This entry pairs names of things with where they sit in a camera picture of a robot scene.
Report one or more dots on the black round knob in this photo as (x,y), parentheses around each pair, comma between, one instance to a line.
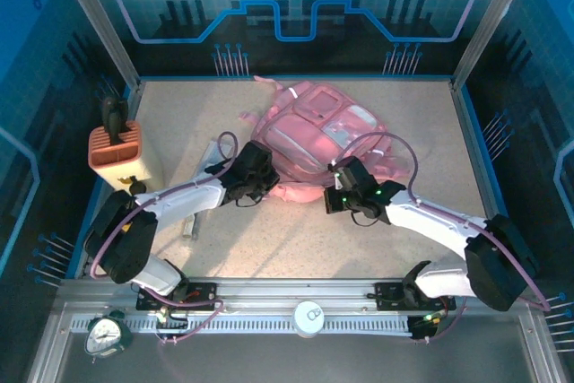
(136,185)

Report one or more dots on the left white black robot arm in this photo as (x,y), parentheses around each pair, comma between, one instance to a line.
(121,239)

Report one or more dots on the orange cream knife block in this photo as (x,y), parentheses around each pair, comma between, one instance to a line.
(114,154)

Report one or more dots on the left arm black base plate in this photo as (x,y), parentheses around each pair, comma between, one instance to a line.
(204,295)

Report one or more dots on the aluminium frame post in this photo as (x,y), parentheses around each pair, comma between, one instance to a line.
(493,20)
(101,20)

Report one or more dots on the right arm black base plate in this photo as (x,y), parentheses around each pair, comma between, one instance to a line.
(385,295)

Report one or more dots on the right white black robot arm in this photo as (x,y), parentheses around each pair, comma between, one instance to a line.
(498,266)

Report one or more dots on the white round button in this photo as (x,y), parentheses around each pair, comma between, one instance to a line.
(308,320)

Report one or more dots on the pink school backpack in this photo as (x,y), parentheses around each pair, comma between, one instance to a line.
(296,132)

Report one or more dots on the yellow plastic packet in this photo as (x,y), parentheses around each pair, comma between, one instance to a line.
(127,227)

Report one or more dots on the clear plastic stationery pouch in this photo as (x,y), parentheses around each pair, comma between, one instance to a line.
(213,154)

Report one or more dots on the aluminium front frame rail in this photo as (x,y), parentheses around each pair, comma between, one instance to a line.
(291,289)

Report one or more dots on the green alarm clock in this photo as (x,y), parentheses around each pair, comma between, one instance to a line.
(105,338)

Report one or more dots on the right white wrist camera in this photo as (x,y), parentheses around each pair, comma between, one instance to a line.
(339,179)

